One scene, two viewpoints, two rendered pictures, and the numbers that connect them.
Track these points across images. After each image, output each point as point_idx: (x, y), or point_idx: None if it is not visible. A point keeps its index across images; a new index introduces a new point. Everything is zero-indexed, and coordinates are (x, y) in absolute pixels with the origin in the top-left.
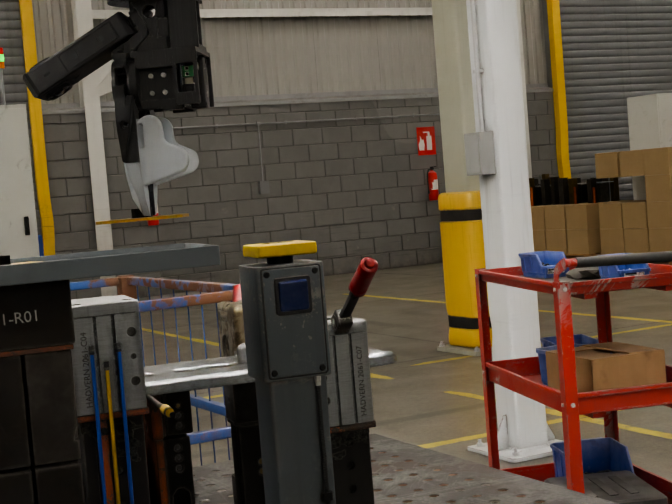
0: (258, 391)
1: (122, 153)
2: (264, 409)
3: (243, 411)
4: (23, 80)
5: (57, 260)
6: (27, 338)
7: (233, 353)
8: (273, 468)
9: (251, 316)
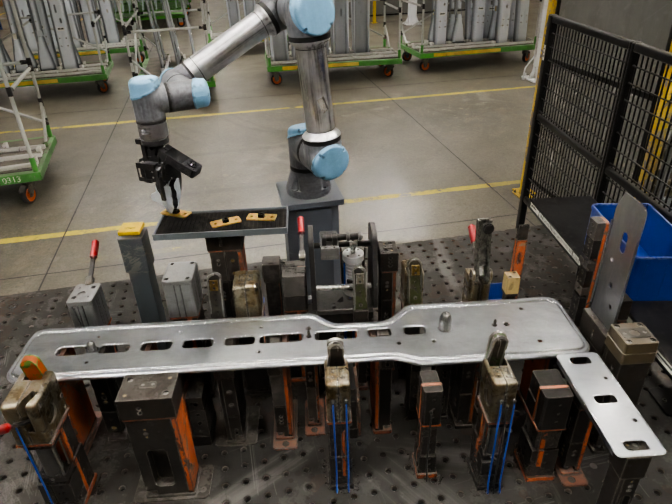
0: (150, 272)
1: (181, 187)
2: (152, 274)
3: None
4: (201, 167)
5: (212, 210)
6: None
7: (59, 399)
8: (157, 286)
9: (148, 246)
